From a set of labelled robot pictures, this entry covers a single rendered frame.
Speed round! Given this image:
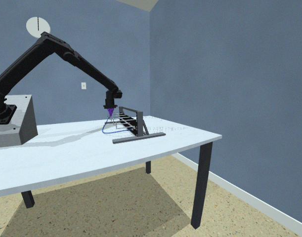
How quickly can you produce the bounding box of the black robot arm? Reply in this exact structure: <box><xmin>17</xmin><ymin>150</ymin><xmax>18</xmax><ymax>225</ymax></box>
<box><xmin>0</xmin><ymin>32</ymin><xmax>122</xmax><ymax>124</ymax></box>

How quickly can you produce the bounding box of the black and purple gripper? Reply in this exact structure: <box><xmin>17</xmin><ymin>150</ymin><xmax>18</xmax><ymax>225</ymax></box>
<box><xmin>103</xmin><ymin>98</ymin><xmax>117</xmax><ymax>117</ymax></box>

